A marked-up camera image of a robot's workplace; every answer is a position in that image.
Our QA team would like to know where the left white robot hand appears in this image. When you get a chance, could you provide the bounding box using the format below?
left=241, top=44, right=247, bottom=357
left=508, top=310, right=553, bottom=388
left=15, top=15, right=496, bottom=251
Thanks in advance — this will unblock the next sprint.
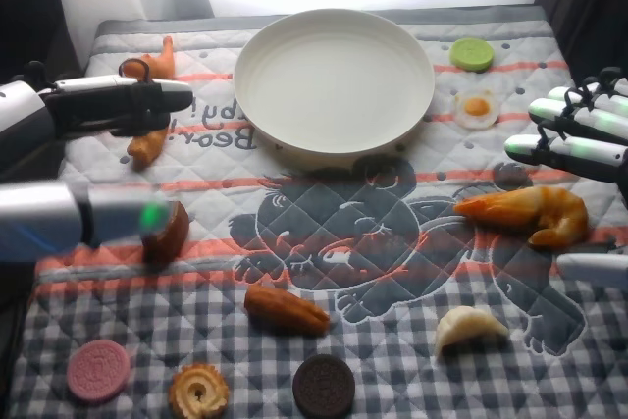
left=0, top=59, right=194, bottom=264

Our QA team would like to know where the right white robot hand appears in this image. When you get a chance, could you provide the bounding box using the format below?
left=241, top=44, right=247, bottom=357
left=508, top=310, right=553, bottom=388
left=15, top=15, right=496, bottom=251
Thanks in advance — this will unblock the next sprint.
left=503, top=65, right=628, bottom=288

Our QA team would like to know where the brown meat chunk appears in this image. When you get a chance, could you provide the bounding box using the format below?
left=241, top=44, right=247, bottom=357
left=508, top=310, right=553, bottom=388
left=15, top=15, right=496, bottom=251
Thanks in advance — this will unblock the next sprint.
left=141, top=200, right=190, bottom=267

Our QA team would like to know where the orange toy shrimp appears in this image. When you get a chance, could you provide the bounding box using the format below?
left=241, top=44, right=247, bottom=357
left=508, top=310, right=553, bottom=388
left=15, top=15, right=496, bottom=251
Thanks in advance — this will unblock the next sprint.
left=453, top=186, right=590, bottom=248

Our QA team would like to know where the white round plate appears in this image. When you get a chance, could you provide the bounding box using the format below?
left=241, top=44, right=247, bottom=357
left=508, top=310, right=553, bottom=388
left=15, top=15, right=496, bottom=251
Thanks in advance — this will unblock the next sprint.
left=233, top=8, right=437, bottom=158

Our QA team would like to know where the orange toy chicken foot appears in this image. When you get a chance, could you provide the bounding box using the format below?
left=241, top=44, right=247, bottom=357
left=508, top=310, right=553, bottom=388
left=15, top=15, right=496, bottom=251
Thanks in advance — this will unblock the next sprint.
left=120, top=35, right=179, bottom=81

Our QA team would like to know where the dark curtain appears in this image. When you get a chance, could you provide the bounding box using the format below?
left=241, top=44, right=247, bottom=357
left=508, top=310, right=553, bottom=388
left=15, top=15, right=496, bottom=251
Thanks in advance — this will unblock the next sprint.
left=533, top=0, right=628, bottom=78
left=0, top=0, right=90, bottom=96

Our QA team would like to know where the toy fried egg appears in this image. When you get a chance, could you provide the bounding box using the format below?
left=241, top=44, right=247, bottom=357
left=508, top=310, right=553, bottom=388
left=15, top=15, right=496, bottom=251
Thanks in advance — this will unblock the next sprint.
left=451, top=88, right=500, bottom=131

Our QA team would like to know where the green round toy cookie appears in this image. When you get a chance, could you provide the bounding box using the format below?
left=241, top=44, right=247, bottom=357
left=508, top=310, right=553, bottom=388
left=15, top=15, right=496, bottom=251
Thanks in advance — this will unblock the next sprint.
left=449, top=37, right=495, bottom=72

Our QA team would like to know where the white toy dumpling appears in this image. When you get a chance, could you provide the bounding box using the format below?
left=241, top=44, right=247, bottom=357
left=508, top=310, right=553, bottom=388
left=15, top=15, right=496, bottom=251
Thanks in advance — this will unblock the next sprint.
left=435, top=305, right=510, bottom=356

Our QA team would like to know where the grey bear-print quilt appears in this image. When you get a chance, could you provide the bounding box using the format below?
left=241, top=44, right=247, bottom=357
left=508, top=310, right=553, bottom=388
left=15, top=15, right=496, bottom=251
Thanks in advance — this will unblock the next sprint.
left=9, top=5, right=628, bottom=419

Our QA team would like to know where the pink sandwich cookie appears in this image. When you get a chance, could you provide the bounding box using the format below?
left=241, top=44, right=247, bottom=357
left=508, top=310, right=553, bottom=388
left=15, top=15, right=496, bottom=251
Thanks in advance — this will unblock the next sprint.
left=67, top=340, right=131, bottom=403

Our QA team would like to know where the brown toy fried dough stick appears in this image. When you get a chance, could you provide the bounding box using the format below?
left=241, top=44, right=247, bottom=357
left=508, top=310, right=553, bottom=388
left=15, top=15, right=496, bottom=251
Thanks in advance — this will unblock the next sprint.
left=243, top=284, right=331, bottom=338

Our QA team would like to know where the yellow swirl butter cookie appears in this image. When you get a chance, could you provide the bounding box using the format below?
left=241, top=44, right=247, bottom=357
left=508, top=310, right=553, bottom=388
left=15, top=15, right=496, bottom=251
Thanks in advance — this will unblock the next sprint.
left=168, top=362, right=231, bottom=418

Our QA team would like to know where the dark chocolate sandwich cookie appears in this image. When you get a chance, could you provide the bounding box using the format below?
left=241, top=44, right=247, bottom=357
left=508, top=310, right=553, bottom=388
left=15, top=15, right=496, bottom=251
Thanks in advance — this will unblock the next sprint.
left=292, top=353, right=356, bottom=419

